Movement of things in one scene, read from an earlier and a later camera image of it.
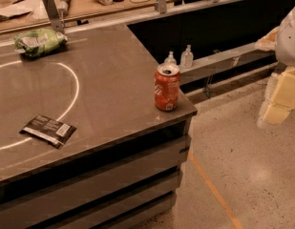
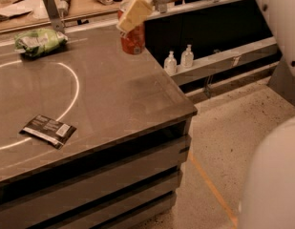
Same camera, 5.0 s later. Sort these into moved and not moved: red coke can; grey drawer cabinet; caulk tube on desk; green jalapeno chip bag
Moved: red coke can
Not moved: caulk tube on desk; green jalapeno chip bag; grey drawer cabinet
